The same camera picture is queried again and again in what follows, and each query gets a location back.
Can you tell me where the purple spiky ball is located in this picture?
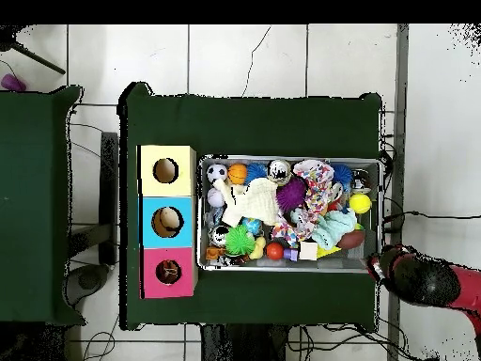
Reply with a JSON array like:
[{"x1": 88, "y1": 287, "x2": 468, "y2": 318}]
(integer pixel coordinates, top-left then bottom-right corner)
[{"x1": 276, "y1": 177, "x2": 309, "y2": 213}]

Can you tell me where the colourful patterned cloth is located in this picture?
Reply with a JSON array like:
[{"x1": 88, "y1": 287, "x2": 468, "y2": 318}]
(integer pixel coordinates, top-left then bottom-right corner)
[{"x1": 272, "y1": 157, "x2": 341, "y2": 248}]

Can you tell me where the plain wooden cube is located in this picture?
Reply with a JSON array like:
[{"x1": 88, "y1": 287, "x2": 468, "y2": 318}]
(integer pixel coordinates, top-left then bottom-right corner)
[{"x1": 300, "y1": 240, "x2": 320, "y2": 261}]

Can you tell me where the light teal knitted cloth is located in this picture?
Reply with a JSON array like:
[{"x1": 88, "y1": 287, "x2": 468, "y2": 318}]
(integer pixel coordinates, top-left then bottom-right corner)
[{"x1": 311, "y1": 209, "x2": 359, "y2": 251}]

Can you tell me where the orange striped tiger toy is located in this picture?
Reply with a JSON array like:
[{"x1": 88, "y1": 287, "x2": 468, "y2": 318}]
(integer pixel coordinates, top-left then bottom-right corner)
[{"x1": 156, "y1": 260, "x2": 180, "y2": 284}]

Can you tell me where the dark red ball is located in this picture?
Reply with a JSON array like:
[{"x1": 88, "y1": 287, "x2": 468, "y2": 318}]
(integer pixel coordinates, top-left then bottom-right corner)
[{"x1": 336, "y1": 229, "x2": 367, "y2": 251}]

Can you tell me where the clear mesh bin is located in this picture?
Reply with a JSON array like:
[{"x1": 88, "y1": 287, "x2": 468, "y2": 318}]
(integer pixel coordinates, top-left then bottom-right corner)
[{"x1": 197, "y1": 155, "x2": 384, "y2": 275}]

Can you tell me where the wooden box with three holes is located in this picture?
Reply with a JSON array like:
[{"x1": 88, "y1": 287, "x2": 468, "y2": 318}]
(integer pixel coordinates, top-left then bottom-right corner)
[{"x1": 137, "y1": 144, "x2": 198, "y2": 300}]

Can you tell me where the cream knitted cloth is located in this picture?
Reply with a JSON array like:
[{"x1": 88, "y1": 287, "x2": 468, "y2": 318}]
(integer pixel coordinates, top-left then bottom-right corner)
[{"x1": 215, "y1": 177, "x2": 286, "y2": 228}]

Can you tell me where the small orange basketball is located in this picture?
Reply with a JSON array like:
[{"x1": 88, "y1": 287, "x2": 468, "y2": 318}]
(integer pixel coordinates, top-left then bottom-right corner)
[{"x1": 228, "y1": 163, "x2": 250, "y2": 186}]

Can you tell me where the small soccer ball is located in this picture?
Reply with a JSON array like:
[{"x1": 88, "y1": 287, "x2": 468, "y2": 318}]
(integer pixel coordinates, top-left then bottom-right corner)
[{"x1": 206, "y1": 162, "x2": 230, "y2": 183}]

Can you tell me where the green fuzzy toy with eyes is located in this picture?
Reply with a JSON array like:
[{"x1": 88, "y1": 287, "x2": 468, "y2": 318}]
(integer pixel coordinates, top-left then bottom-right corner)
[{"x1": 225, "y1": 225, "x2": 257, "y2": 259}]

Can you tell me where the small red ball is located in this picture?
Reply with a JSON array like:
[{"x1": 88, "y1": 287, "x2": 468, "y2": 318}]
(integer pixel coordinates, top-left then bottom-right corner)
[{"x1": 266, "y1": 242, "x2": 287, "y2": 261}]

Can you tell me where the blue spiky ball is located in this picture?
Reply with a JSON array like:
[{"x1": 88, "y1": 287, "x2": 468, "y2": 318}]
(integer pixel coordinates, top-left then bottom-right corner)
[{"x1": 334, "y1": 165, "x2": 355, "y2": 189}]

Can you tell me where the yellow ball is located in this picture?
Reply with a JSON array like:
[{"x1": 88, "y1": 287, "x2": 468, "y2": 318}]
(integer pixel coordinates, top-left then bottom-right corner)
[{"x1": 349, "y1": 193, "x2": 373, "y2": 215}]

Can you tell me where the green cloth side table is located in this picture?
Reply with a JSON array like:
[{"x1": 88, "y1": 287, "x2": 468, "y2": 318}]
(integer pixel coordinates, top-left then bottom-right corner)
[{"x1": 0, "y1": 82, "x2": 85, "y2": 327}]

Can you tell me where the black tripod leg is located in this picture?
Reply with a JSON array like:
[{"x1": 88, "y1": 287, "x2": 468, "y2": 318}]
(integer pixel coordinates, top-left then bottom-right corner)
[{"x1": 0, "y1": 25, "x2": 68, "y2": 76}]

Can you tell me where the purple plastic cup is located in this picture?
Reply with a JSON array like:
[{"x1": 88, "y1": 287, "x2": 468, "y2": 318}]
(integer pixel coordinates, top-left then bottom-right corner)
[{"x1": 0, "y1": 73, "x2": 27, "y2": 93}]

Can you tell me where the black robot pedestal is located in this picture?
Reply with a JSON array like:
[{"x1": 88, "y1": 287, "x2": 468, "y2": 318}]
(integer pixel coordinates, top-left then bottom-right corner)
[{"x1": 199, "y1": 322, "x2": 302, "y2": 361}]

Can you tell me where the black floor cable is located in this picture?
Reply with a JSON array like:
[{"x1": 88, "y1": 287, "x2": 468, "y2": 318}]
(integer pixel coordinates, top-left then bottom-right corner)
[{"x1": 381, "y1": 210, "x2": 481, "y2": 226}]

